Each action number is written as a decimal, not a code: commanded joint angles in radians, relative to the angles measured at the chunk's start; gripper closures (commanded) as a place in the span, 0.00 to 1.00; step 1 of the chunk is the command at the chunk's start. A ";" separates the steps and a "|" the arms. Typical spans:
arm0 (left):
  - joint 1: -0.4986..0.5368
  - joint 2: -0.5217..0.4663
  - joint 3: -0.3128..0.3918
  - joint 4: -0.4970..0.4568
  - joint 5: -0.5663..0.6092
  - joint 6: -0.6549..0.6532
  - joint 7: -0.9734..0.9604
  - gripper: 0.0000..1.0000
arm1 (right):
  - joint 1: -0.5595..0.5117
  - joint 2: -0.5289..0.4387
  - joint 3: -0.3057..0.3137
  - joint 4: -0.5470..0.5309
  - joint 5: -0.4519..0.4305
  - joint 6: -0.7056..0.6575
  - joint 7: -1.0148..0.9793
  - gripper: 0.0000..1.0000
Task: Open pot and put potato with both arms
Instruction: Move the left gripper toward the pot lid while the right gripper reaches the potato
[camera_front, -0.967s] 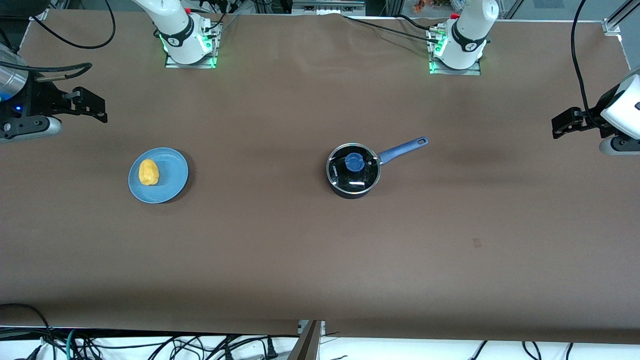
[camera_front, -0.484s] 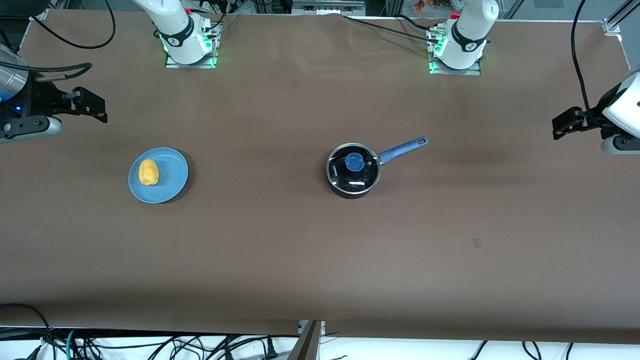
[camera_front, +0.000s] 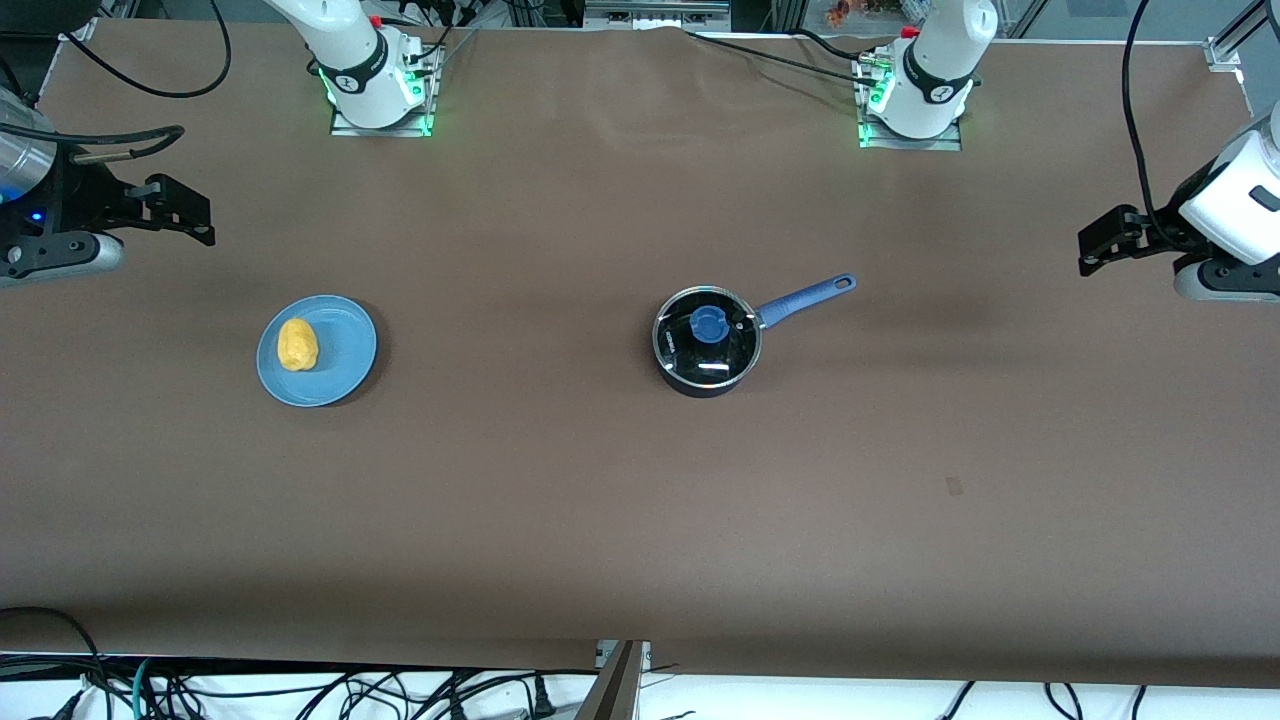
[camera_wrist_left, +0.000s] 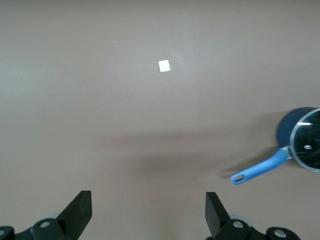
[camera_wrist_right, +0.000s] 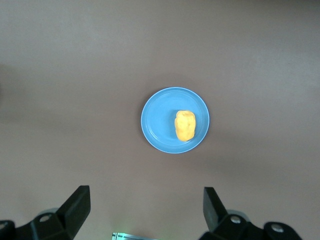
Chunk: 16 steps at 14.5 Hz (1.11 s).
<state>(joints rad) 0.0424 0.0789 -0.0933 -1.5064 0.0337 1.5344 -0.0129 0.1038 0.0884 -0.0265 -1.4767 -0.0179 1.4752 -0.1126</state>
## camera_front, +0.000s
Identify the yellow potato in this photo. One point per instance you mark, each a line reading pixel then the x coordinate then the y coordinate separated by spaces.
pixel 297 345

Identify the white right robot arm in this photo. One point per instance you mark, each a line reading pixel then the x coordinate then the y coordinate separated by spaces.
pixel 345 40

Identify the aluminium frame rail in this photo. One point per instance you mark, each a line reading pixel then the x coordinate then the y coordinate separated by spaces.
pixel 655 12

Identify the aluminium profile post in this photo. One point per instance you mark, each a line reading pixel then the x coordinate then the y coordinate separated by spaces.
pixel 615 685

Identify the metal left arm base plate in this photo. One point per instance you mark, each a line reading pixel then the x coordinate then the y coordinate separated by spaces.
pixel 910 143

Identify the brown table cover sheet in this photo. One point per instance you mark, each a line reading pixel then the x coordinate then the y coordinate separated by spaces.
pixel 600 500

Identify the aluminium corner bracket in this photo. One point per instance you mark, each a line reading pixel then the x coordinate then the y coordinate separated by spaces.
pixel 78 25
pixel 1223 53

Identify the light blue plate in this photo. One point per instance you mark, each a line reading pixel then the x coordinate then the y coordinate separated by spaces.
pixel 345 350

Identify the glass lid with blue knob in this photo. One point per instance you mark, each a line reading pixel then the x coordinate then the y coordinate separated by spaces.
pixel 710 324

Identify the small orange object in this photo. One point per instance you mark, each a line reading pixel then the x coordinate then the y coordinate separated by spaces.
pixel 838 10

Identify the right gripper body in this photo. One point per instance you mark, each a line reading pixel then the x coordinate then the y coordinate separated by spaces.
pixel 78 199

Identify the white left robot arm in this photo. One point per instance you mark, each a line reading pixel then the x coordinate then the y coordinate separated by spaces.
pixel 940 60

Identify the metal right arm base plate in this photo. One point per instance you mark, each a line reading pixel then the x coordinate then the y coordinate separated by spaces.
pixel 380 131

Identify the black power plug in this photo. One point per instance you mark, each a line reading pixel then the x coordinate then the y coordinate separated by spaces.
pixel 543 700

